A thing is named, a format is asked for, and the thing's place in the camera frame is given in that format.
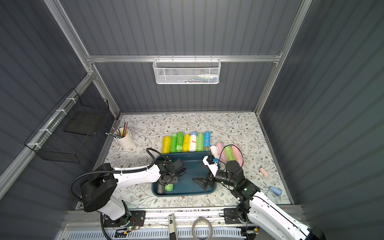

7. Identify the grey trash bag roll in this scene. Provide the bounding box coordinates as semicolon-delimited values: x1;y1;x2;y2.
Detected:
156;184;166;195

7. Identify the pale green trash bag roll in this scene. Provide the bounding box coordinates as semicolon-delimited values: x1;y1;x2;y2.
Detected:
224;145;236;162

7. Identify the pink trash bag roll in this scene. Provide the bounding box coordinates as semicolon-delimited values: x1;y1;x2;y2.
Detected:
232;144;244;167
216;142;228;164

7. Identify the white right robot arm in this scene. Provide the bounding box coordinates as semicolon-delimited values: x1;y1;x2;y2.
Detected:
193;156;326;240

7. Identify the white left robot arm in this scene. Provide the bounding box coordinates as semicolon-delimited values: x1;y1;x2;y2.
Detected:
68;148;187;227

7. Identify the teal plastic storage box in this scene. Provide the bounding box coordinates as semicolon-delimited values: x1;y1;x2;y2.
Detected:
151;152;217;197

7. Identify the bright green trash bag roll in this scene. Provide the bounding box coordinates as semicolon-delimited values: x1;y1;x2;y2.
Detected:
170;133;178;153

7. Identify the left yellow trash bag roll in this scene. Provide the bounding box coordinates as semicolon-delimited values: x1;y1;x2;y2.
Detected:
162;136;172;154

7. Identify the yellow trash bag roll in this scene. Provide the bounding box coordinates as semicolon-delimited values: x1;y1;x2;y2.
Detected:
182;134;191;153
162;136;172;154

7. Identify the dark green trash bag roll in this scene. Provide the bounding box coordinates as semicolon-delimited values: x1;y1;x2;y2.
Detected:
176;132;184;153

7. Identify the white blue trash bag roll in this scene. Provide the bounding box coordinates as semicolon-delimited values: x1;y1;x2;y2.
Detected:
189;132;198;152

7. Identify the light green trash bag roll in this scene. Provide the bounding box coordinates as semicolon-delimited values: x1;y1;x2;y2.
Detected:
196;133;204;152

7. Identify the pink eraser block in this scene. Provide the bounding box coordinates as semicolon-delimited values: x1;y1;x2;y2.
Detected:
259;167;270;179

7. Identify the white pen cup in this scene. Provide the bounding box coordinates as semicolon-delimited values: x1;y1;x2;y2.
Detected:
106;122;134;149

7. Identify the grey handheld device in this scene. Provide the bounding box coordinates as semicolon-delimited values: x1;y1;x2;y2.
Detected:
168;214;178;240

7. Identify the blue small object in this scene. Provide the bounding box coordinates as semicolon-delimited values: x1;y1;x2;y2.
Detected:
269;186;283;197

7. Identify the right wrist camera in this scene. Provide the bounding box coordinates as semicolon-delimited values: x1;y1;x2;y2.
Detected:
203;155;219;177

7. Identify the tape roll ring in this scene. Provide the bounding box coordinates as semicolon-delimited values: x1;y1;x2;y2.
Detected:
191;217;214;240

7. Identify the white wire wall basket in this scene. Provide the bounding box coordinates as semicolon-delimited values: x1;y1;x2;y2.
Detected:
153;59;222;85

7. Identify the black wire wall basket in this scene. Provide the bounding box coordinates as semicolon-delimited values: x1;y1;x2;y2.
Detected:
25;91;110;164

